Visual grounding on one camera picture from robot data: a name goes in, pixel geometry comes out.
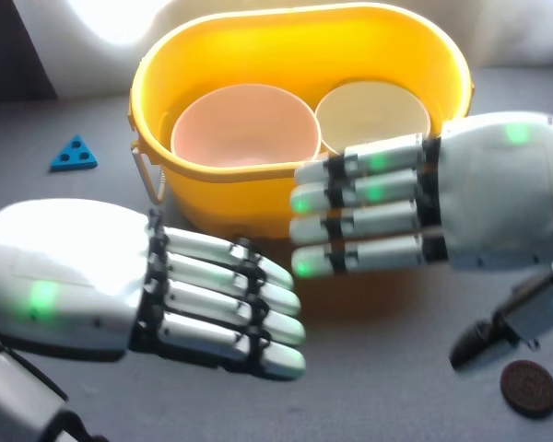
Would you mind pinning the large pink bowl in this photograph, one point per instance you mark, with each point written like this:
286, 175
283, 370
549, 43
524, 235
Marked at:
244, 129

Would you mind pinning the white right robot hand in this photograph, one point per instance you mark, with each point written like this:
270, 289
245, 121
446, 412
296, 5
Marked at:
502, 193

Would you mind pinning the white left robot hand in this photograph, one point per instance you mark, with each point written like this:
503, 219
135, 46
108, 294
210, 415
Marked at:
64, 276

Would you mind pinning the grey table cloth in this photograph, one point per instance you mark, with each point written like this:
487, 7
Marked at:
387, 405

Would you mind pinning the yellow plastic tub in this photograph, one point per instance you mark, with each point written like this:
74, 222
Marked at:
221, 202

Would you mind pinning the dark chocolate sandwich cookie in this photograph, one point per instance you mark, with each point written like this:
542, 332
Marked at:
528, 389

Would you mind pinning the white cloth backdrop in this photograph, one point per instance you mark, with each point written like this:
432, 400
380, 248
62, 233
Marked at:
97, 46

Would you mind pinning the blue triangle block with holes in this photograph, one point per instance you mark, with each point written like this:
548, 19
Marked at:
74, 156

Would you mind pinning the small cream bowl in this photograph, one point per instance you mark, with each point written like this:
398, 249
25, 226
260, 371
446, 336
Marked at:
368, 115

